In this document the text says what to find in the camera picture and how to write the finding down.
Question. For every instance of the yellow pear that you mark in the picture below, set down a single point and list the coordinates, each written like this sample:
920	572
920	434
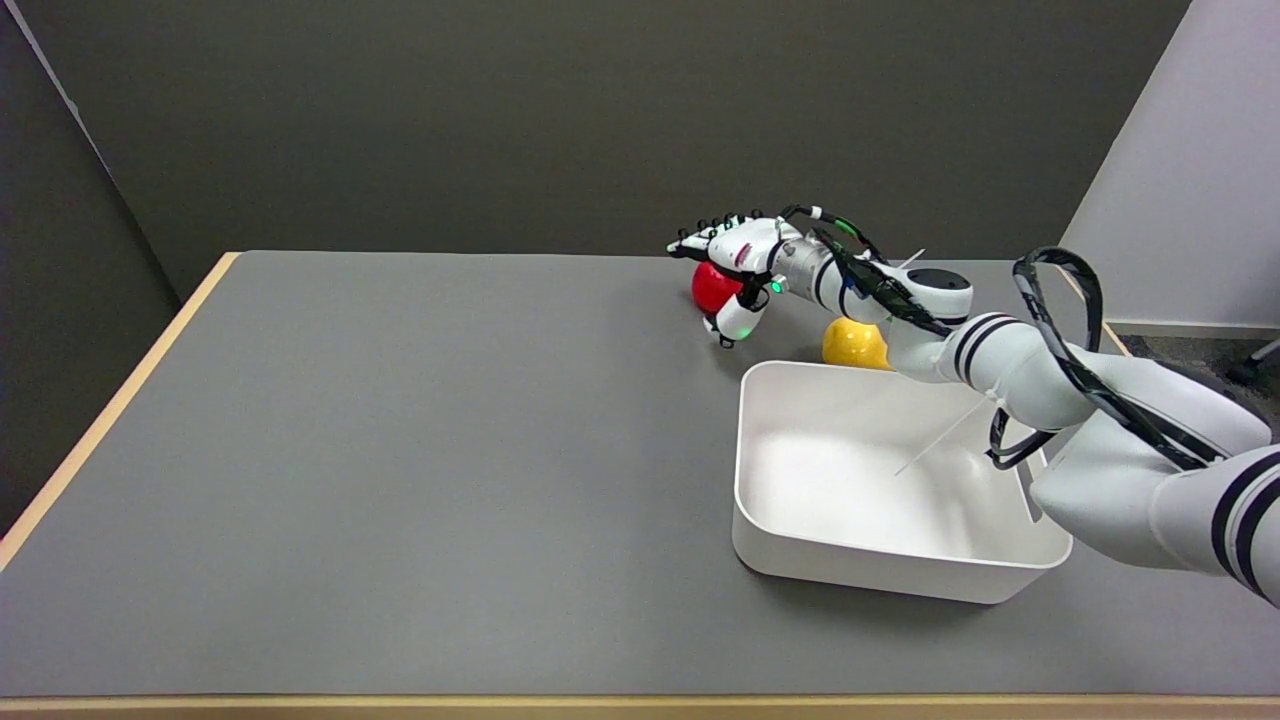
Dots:
855	344

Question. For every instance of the white plastic bin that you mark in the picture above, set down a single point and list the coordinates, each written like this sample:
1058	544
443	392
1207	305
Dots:
880	490

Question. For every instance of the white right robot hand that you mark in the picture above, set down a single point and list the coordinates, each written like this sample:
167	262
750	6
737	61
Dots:
738	260

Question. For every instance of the red apple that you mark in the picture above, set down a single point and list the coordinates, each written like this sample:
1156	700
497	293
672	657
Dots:
714	287

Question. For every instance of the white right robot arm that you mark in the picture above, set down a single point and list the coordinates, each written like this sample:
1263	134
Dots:
1040	375

